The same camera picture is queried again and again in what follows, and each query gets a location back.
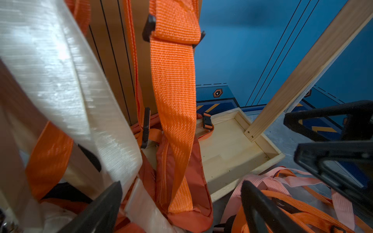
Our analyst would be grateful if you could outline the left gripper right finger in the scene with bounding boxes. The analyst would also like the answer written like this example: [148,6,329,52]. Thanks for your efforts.
[241,181,309,233]

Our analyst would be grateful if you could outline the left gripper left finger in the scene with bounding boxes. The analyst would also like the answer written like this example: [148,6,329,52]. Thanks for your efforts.
[59,181,122,233]

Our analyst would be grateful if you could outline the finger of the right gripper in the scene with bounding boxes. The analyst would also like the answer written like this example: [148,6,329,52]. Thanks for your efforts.
[294,140,373,213]
[283,101,373,142]

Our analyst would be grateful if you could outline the pink bag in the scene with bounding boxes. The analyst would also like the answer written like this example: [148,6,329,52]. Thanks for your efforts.
[220,165,356,231]

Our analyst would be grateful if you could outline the dark orange waist bag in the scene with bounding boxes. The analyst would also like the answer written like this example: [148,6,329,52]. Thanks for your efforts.
[135,1,213,233]

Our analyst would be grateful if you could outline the beige crescent bag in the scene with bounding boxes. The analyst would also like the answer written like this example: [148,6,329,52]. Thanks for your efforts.
[1,1,181,233]

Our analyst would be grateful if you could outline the wooden clothes rack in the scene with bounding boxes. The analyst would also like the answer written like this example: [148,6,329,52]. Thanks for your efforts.
[142,0,373,203]

